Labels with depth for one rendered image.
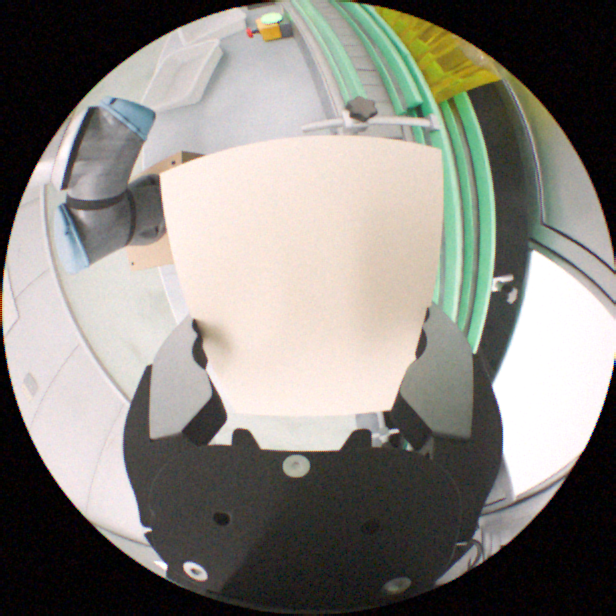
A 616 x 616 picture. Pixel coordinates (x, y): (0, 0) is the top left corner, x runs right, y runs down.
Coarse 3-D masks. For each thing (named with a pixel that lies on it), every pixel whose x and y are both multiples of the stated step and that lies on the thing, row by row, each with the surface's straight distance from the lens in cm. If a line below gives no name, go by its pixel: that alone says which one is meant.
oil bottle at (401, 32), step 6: (396, 12) 41; (390, 18) 42; (396, 18) 41; (402, 18) 39; (408, 18) 38; (414, 18) 37; (390, 24) 42; (396, 24) 41; (402, 24) 39; (408, 24) 38; (414, 24) 38; (396, 30) 41; (402, 30) 40; (408, 30) 39; (402, 36) 41
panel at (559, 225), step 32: (512, 96) 43; (544, 128) 39; (544, 160) 39; (576, 160) 36; (544, 192) 39; (576, 192) 36; (544, 224) 41; (576, 224) 36; (544, 256) 39; (576, 256) 36; (608, 256) 34; (608, 288) 34; (544, 480) 51
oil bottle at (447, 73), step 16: (448, 48) 31; (464, 48) 29; (432, 64) 34; (448, 64) 31; (464, 64) 29; (480, 64) 28; (496, 64) 29; (432, 80) 34; (448, 80) 32; (464, 80) 32; (480, 80) 32; (496, 80) 32; (448, 96) 39
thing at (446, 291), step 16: (384, 32) 42; (400, 48) 38; (416, 64) 36; (416, 80) 34; (432, 96) 33; (416, 112) 36; (432, 112) 32; (416, 128) 36; (432, 144) 33; (448, 144) 31; (448, 160) 30; (448, 176) 30; (448, 192) 31; (448, 208) 32; (448, 224) 32; (448, 240) 33; (448, 256) 34; (448, 272) 34; (448, 288) 35; (448, 304) 36
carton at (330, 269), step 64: (192, 192) 10; (256, 192) 9; (320, 192) 8; (384, 192) 9; (192, 256) 10; (256, 256) 9; (320, 256) 9; (384, 256) 9; (256, 320) 10; (320, 320) 10; (384, 320) 11; (256, 384) 14; (320, 384) 13; (384, 384) 14
